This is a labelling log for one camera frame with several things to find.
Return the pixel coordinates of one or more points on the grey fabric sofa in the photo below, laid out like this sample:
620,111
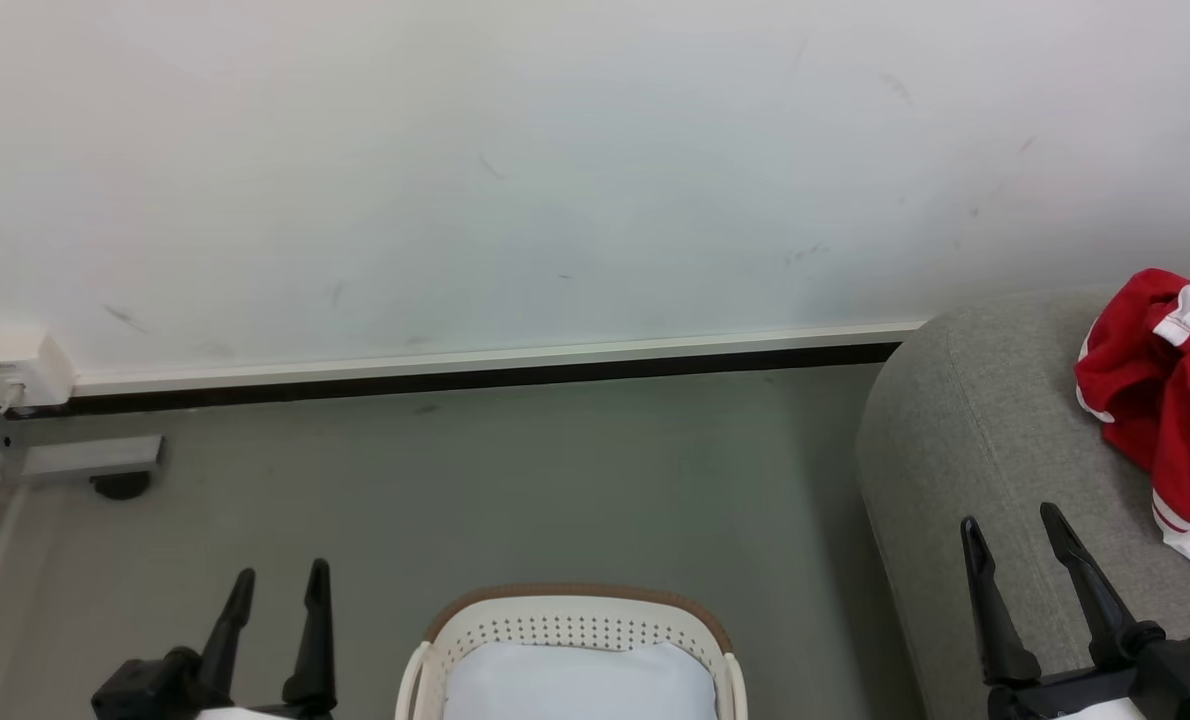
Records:
975,420

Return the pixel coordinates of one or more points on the pale white cushion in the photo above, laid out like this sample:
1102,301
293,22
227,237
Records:
580,685

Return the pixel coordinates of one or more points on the white baseboard strip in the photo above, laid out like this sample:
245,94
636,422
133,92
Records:
505,357

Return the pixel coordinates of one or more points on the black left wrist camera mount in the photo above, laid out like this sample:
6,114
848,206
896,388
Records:
145,690

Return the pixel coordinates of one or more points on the red white sports garment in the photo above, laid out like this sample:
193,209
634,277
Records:
1155,400

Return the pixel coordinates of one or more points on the black round frame foot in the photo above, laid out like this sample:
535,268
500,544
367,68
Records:
120,486

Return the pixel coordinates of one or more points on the grey metal frame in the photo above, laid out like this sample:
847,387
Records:
85,457

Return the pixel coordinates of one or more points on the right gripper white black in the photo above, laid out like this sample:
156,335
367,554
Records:
1065,700

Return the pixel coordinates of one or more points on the white wall outlet box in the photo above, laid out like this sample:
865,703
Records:
20,368

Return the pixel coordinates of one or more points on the white laundry basket brown rim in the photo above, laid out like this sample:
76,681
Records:
575,625

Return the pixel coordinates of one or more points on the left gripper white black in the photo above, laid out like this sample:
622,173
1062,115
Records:
265,713

